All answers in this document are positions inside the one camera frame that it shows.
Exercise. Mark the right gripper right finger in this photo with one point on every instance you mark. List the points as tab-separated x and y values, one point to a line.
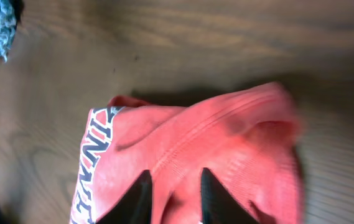
218	206

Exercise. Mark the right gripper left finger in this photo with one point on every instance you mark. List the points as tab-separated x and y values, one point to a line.
135	206

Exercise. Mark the red t-shirt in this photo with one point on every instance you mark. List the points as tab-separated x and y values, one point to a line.
245	138

